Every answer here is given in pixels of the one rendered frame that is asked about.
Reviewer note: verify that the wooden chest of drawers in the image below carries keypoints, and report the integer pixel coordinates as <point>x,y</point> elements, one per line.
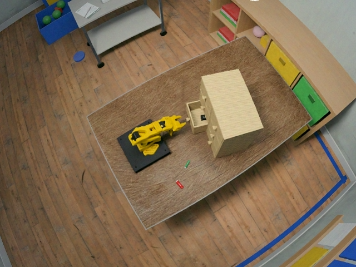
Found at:
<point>234,109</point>

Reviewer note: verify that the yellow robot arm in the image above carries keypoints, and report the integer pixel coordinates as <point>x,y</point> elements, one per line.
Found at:
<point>150,134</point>

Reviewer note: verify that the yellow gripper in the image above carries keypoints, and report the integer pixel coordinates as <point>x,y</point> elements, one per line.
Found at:
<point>175,124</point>

